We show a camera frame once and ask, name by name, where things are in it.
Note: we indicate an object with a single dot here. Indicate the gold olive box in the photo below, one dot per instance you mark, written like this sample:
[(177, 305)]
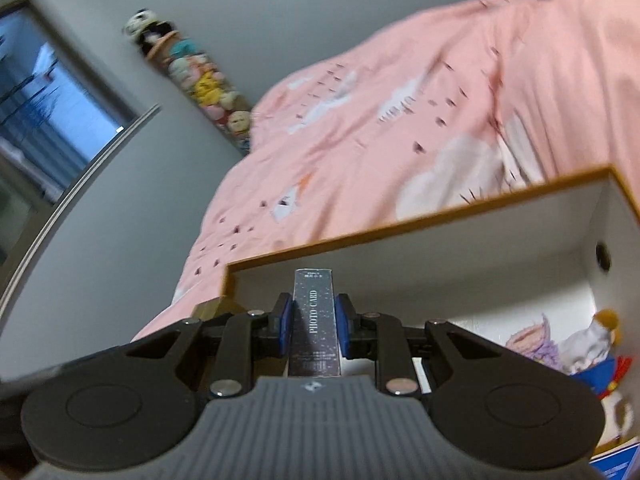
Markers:
[(215, 308)]

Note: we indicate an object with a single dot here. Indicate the plush toy storage tube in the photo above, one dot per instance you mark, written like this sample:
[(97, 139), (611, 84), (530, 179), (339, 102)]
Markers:
[(200, 79)]

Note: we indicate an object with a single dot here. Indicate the window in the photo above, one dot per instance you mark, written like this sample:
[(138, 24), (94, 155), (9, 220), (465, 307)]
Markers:
[(61, 124)]

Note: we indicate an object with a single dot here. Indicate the blue orange tag duck plush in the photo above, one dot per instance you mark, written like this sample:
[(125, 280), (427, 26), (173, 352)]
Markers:
[(592, 356)]

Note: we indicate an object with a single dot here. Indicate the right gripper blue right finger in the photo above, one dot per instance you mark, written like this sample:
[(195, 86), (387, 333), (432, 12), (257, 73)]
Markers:
[(346, 324)]

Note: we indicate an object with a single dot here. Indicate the panda plush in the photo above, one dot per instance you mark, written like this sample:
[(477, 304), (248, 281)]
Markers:
[(144, 29)]

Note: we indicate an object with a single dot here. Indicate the crochet white bunny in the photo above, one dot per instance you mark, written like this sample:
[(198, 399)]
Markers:
[(535, 343)]

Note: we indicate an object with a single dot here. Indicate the photo card box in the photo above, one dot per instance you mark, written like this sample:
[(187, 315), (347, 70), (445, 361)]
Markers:
[(314, 349)]

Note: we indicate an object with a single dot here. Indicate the orange cardboard box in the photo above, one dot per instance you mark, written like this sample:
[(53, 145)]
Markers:
[(467, 279)]

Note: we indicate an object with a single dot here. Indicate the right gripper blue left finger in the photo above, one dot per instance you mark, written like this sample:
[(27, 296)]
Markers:
[(282, 316)]

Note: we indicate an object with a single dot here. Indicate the pink duvet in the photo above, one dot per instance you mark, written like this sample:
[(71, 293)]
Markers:
[(447, 106)]

